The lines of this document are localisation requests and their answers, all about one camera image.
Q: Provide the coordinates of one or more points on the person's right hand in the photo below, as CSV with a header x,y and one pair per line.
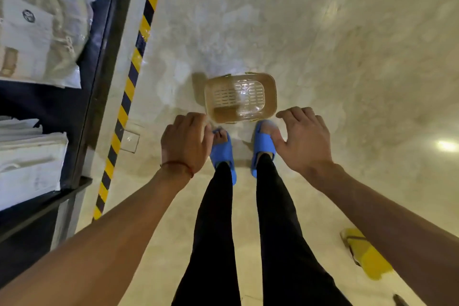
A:
x,y
308,144

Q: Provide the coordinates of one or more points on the person's left hand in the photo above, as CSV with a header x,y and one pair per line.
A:
x,y
186,144

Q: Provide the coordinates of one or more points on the tan plastic basket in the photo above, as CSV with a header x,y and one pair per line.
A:
x,y
215,115

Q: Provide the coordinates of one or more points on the black metal shelf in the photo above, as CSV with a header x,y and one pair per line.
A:
x,y
104,65

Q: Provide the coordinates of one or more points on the yellow plastic basket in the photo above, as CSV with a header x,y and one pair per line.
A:
x,y
369,259

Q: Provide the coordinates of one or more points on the person's left forearm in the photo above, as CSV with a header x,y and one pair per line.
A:
x,y
100,244

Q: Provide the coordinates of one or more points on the person's right forearm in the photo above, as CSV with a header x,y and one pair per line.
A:
x,y
394,230

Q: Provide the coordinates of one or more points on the blue slipper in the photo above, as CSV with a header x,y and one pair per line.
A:
x,y
222,153
263,144

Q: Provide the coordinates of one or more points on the black trousers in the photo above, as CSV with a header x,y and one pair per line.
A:
x,y
211,244

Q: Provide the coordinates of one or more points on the clear bagged round mat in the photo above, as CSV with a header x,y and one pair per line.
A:
x,y
43,22

